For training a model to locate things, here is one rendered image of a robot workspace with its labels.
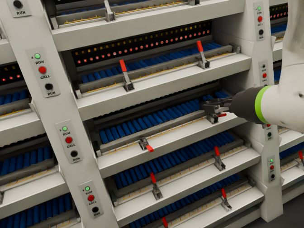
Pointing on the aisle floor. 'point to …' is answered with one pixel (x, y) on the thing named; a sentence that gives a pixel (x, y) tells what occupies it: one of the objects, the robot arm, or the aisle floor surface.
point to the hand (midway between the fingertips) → (209, 104)
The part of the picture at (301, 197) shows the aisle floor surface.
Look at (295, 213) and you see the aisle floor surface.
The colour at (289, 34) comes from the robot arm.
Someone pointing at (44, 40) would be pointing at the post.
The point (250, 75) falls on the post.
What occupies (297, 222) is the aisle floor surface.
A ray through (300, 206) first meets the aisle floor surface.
